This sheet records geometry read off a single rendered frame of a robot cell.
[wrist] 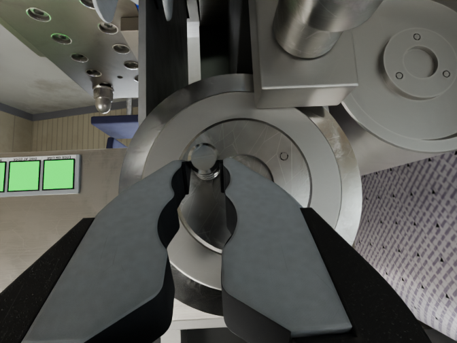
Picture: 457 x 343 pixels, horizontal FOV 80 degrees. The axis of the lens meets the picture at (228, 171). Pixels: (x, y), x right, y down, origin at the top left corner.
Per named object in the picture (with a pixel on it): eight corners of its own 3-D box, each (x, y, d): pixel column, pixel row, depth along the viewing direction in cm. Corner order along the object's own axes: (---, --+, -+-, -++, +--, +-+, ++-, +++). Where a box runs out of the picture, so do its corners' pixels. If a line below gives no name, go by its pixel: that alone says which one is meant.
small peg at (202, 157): (214, 137, 12) (224, 168, 12) (215, 152, 15) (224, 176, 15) (183, 147, 12) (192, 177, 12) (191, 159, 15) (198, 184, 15)
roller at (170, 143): (332, 86, 17) (353, 287, 15) (266, 162, 42) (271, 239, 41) (140, 93, 16) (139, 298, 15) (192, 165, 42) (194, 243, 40)
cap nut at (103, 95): (109, 84, 49) (109, 109, 49) (117, 93, 53) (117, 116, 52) (88, 86, 49) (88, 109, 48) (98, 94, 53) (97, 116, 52)
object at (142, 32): (145, -120, 20) (145, 122, 18) (188, 57, 44) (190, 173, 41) (138, -120, 20) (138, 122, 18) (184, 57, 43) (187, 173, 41)
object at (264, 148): (279, 282, 14) (147, 218, 14) (272, 273, 16) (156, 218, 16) (334, 151, 15) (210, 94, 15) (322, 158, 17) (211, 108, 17)
